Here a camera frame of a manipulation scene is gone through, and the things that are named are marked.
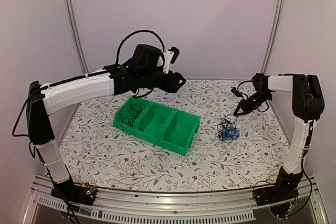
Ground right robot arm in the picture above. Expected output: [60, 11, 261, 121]
[234, 73, 324, 201]

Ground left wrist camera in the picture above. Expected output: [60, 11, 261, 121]
[158, 47, 180, 74]

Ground green three-compartment bin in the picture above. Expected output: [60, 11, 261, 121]
[113, 97, 201, 155]

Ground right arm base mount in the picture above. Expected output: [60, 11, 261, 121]
[252, 180, 299, 219]

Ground front aluminium rail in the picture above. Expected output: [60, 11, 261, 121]
[23, 175, 329, 223]

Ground right aluminium frame post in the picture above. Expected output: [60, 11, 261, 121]
[261, 0, 285, 74]

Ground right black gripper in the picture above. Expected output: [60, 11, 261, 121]
[234, 91, 271, 115]

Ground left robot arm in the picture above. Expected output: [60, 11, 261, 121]
[19, 44, 185, 200]

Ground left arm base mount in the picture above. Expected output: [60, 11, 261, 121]
[51, 180, 97, 206]

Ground aluminium frame post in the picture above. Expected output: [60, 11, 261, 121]
[261, 0, 285, 74]
[64, 0, 89, 73]

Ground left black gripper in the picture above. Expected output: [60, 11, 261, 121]
[139, 70, 187, 93]

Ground left aluminium frame post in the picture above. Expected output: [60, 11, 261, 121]
[64, 0, 89, 73]

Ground blue cable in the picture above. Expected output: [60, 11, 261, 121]
[217, 119, 240, 142]

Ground floral table mat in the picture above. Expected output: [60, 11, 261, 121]
[60, 80, 289, 192]

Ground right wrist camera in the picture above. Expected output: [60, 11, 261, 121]
[231, 87, 248, 100]

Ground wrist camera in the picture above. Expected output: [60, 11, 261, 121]
[231, 87, 248, 100]
[158, 47, 180, 74]

